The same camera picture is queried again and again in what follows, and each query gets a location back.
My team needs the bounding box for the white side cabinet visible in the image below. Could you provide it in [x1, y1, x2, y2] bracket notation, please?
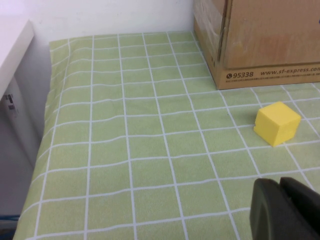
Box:
[0, 19, 52, 216]

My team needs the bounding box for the green checked tablecloth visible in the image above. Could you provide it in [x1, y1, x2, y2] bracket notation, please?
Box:
[13, 31, 320, 240]

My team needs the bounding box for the cardboard box printed F2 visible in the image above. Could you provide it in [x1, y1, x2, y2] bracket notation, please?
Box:
[193, 0, 320, 90]

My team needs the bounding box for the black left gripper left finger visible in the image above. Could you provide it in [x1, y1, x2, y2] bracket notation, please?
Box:
[249, 178, 320, 240]

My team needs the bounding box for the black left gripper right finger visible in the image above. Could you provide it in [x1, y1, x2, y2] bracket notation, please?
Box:
[279, 176, 320, 231]

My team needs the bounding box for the yellow foam cube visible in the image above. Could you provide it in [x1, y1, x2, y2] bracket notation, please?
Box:
[253, 101, 302, 147]

